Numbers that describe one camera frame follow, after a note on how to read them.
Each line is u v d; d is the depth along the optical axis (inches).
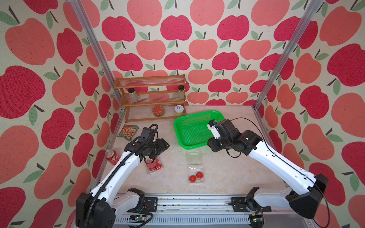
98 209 14.9
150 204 29.5
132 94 38.8
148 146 22.0
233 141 21.1
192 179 31.7
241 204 28.8
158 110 44.8
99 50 34.0
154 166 34.5
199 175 32.4
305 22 29.2
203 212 29.0
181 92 39.8
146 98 46.8
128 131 40.3
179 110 43.8
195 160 35.8
